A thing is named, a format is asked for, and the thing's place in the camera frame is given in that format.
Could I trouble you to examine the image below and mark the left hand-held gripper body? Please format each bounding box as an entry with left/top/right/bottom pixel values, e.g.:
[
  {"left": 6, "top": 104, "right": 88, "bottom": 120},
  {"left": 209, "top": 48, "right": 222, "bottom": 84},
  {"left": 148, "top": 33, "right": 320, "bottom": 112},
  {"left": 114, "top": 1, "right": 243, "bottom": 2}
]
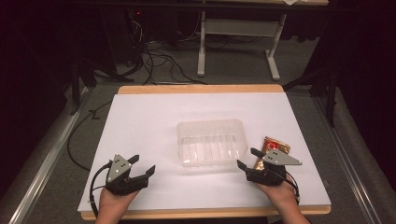
[{"left": 105, "top": 153, "right": 149, "bottom": 197}]

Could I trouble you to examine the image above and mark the metal floor rail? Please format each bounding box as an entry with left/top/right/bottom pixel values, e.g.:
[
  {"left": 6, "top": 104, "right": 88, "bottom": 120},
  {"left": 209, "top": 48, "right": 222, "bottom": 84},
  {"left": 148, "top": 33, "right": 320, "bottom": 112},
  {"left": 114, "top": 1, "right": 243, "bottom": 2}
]
[
  {"left": 311, "top": 92, "right": 376, "bottom": 224},
  {"left": 8, "top": 87, "right": 91, "bottom": 224}
]

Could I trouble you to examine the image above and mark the black stand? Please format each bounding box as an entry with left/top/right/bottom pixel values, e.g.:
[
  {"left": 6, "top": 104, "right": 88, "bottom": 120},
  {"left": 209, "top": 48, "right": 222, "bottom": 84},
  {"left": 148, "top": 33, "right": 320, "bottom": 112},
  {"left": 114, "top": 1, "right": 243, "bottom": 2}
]
[
  {"left": 68, "top": 57, "right": 135, "bottom": 117},
  {"left": 281, "top": 66, "right": 340, "bottom": 128}
]

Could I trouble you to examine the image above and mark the tangle of black floor cables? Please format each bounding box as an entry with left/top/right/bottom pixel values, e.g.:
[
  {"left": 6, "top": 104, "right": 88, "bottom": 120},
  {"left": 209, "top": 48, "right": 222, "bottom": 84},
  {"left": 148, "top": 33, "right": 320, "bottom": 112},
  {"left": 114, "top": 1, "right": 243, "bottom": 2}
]
[{"left": 124, "top": 18, "right": 209, "bottom": 86}]

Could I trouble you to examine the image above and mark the person's left hand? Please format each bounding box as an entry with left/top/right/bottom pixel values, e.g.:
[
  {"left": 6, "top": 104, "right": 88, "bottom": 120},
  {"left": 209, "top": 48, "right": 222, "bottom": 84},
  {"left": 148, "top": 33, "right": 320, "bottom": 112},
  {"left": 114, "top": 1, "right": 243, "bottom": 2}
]
[{"left": 98, "top": 186, "right": 140, "bottom": 219}]

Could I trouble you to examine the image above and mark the person's right hand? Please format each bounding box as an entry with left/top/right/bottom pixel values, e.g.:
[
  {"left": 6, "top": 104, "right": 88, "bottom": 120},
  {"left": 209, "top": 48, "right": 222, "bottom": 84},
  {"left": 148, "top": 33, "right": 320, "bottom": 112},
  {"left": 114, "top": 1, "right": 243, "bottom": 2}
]
[{"left": 254, "top": 176, "right": 300, "bottom": 213}]

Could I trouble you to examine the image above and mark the white metal desk frame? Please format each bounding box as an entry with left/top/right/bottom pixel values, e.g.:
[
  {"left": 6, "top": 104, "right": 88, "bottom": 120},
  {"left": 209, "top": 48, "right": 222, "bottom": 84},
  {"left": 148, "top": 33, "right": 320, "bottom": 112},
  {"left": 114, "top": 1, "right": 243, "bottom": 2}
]
[{"left": 196, "top": 10, "right": 288, "bottom": 82}]

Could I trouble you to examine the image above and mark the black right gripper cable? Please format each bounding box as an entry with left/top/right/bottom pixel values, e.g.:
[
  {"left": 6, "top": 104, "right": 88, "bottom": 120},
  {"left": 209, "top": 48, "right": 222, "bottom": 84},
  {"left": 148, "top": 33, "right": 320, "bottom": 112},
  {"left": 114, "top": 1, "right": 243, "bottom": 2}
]
[{"left": 274, "top": 169, "right": 301, "bottom": 205}]

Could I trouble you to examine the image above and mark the gold red snack packet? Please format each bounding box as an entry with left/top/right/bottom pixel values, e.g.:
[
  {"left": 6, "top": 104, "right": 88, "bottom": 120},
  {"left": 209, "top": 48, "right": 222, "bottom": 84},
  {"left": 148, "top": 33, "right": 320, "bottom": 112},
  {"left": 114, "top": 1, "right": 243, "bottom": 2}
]
[{"left": 253, "top": 135, "right": 291, "bottom": 171}]

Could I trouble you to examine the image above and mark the long black floor cable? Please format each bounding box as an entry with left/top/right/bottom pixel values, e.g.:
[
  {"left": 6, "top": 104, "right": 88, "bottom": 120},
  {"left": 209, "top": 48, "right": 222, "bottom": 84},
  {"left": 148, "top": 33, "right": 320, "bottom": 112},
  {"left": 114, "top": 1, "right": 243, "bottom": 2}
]
[{"left": 66, "top": 100, "right": 112, "bottom": 173}]

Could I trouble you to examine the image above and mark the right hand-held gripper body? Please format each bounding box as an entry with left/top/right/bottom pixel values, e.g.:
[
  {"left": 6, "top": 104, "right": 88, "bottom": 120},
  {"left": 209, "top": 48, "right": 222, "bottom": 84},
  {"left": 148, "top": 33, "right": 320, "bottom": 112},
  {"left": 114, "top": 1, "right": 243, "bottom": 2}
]
[{"left": 246, "top": 148, "right": 304, "bottom": 188}]

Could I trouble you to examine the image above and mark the dark computer tower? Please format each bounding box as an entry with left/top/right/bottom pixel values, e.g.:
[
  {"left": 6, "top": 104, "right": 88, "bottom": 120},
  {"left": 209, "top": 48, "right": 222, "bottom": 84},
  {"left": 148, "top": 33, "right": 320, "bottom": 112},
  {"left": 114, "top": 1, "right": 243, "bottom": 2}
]
[{"left": 101, "top": 8, "right": 146, "bottom": 64}]

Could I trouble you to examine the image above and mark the clear plastic container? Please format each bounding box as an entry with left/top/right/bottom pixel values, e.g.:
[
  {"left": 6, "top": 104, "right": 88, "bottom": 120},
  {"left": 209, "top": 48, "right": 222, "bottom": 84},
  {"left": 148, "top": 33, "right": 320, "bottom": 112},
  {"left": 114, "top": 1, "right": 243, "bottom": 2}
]
[{"left": 176, "top": 118, "right": 249, "bottom": 168}]

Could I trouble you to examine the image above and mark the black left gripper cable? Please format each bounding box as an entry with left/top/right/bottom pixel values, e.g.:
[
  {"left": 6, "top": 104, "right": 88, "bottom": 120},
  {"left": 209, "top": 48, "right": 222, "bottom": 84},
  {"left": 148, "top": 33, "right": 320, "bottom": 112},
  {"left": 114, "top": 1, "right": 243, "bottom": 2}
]
[{"left": 89, "top": 160, "right": 114, "bottom": 219}]

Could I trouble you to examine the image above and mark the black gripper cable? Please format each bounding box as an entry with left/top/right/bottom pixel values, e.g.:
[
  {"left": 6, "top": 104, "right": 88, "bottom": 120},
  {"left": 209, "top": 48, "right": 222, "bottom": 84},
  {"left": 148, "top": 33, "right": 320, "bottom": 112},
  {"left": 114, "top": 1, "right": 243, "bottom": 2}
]
[
  {"left": 89, "top": 160, "right": 114, "bottom": 219},
  {"left": 274, "top": 169, "right": 301, "bottom": 205}
]

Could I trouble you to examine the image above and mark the white table sheet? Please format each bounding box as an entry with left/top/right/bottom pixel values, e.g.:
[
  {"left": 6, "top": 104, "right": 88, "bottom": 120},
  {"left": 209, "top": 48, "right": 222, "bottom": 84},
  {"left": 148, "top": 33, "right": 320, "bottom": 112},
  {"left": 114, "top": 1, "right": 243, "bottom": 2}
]
[{"left": 77, "top": 91, "right": 332, "bottom": 213}]

